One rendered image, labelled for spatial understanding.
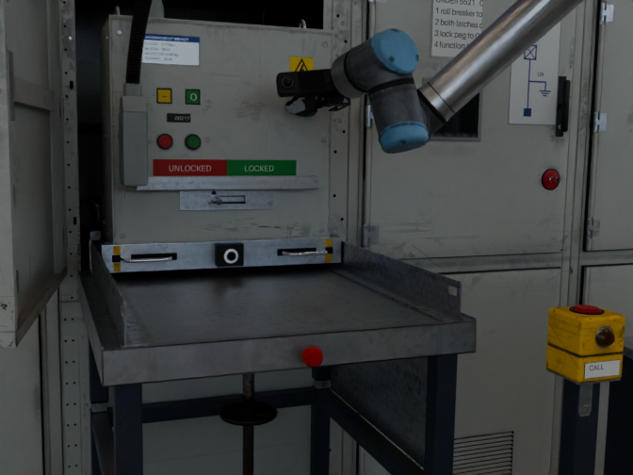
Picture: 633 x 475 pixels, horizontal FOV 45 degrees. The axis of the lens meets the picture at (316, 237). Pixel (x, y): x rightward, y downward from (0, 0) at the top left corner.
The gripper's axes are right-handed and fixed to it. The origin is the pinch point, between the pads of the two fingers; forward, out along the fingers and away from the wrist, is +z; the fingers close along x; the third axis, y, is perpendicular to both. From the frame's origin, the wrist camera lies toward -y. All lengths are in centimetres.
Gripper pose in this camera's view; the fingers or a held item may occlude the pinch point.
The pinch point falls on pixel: (285, 106)
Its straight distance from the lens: 170.1
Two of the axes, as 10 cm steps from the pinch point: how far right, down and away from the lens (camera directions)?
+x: -1.4, -9.9, 0.9
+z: -5.6, 1.5, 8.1
